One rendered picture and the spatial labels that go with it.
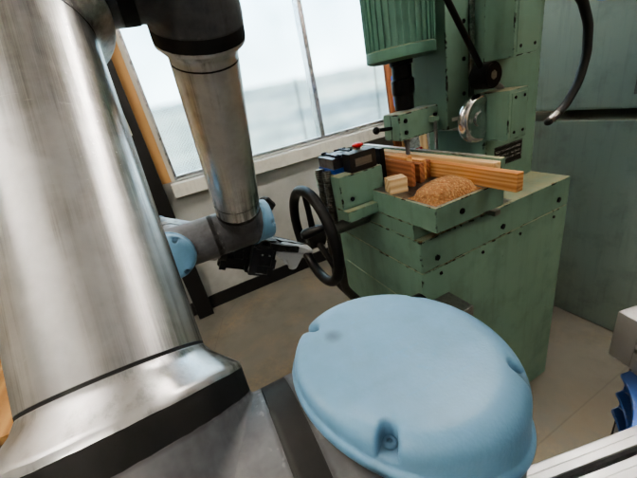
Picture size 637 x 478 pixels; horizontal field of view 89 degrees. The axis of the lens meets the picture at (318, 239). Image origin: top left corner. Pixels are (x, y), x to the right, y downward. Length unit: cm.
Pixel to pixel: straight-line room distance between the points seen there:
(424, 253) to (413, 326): 64
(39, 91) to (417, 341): 24
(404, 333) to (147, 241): 15
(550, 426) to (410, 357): 133
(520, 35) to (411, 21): 25
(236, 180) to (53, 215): 32
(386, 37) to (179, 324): 82
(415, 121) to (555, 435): 112
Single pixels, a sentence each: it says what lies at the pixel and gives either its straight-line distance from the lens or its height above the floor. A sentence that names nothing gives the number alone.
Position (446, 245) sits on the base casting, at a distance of 87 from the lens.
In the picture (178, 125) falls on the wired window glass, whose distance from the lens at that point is 210.
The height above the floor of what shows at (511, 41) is 118.
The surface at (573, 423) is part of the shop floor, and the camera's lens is 153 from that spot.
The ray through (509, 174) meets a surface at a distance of 79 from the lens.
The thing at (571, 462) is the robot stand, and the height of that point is 73.
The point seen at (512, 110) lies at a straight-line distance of 97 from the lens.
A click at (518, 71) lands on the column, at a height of 111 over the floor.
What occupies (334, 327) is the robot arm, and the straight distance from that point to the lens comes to 19.
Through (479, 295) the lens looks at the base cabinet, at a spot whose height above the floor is 55.
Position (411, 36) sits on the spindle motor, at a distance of 91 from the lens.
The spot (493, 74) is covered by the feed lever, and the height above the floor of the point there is 112.
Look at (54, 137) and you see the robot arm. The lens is 22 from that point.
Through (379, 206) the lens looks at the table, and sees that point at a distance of 89.
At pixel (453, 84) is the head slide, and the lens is 101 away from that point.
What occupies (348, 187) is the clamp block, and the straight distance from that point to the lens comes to 85.
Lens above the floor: 117
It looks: 24 degrees down
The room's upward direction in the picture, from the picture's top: 12 degrees counter-clockwise
